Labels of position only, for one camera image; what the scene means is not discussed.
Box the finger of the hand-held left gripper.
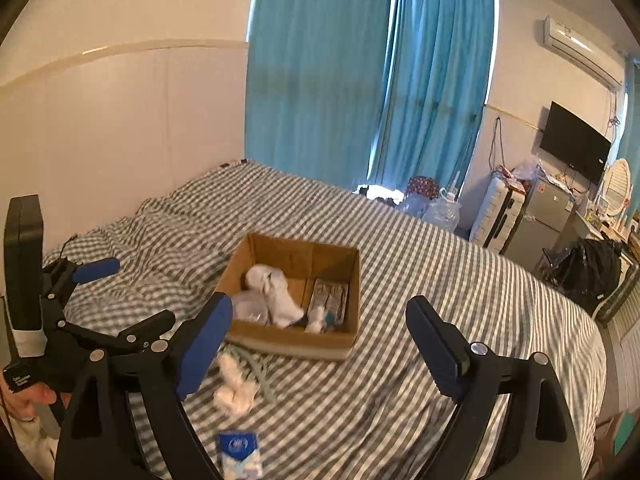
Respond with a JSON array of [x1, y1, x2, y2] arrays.
[[42, 257, 121, 306], [60, 309, 177, 361]]

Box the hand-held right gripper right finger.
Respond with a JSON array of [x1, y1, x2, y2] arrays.
[[405, 296, 584, 480]]

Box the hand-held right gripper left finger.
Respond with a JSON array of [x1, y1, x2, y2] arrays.
[[54, 292, 234, 480]]

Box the white sock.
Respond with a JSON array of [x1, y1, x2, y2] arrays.
[[244, 265, 307, 330], [213, 352, 259, 416]]

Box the brown cardboard box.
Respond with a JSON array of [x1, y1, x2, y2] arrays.
[[214, 232, 362, 362]]

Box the person's left forearm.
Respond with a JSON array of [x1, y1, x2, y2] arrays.
[[10, 416, 57, 476]]

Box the person's left hand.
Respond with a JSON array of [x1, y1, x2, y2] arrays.
[[0, 377, 59, 422]]

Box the grey-green sock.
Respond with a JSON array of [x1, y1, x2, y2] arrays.
[[235, 350, 282, 404]]

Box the grey checked bed blanket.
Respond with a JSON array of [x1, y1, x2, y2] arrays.
[[42, 160, 609, 480]]

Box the blue and white packet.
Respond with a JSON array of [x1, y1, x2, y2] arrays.
[[218, 431, 264, 479]]

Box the silver foil packet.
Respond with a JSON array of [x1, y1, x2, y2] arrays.
[[306, 280, 350, 325]]

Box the clear water jug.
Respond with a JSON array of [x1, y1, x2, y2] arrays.
[[424, 187, 461, 233]]

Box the bluish plastic bag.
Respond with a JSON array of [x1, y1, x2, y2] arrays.
[[395, 192, 432, 220]]

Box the white suitcase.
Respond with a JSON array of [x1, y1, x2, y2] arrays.
[[470, 172, 531, 254]]

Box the dark patterned bag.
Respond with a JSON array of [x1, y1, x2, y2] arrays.
[[405, 175, 440, 202]]

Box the grey mini fridge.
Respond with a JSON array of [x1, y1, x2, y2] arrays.
[[500, 177, 582, 272]]

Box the black backpack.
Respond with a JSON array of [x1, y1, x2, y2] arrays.
[[554, 239, 624, 312]]

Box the clear plastic bag on fridge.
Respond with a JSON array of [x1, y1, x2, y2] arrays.
[[514, 159, 542, 184]]

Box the cluttered dressing table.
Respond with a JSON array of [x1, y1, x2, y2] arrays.
[[575, 205, 640, 263]]

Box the white oval mirror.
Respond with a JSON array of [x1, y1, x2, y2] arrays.
[[602, 158, 632, 217]]

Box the narrow teal curtain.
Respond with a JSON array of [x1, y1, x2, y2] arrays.
[[366, 0, 501, 195]]

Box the wide teal curtain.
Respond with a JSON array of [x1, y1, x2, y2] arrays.
[[244, 0, 397, 192]]

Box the white air conditioner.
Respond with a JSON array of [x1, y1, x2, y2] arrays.
[[542, 15, 624, 89]]

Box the black wall cable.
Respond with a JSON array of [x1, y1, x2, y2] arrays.
[[491, 116, 505, 172]]

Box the black wall television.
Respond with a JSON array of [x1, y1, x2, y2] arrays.
[[539, 101, 613, 184]]

